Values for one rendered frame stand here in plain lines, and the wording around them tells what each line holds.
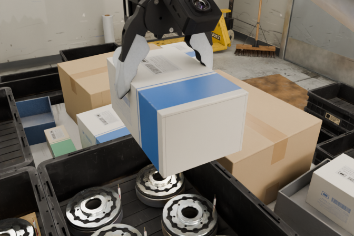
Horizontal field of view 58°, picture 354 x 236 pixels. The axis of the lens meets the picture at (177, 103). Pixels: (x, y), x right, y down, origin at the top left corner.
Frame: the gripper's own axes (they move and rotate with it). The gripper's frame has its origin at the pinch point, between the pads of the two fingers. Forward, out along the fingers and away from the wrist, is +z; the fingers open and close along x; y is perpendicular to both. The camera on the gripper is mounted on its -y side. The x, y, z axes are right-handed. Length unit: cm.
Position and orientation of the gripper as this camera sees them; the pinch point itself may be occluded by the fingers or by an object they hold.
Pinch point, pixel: (169, 90)
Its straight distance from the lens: 46.1
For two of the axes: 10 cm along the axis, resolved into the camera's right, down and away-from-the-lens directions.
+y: -4.7, -4.1, 7.8
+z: 0.0, 8.8, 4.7
